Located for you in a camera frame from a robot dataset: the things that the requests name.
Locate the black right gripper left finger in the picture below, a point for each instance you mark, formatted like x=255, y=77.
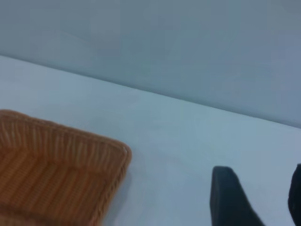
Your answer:
x=228, y=202

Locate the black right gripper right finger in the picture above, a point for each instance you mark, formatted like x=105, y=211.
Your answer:
x=296, y=197

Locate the orange woven wicker basket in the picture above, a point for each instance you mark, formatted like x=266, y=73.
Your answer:
x=47, y=174

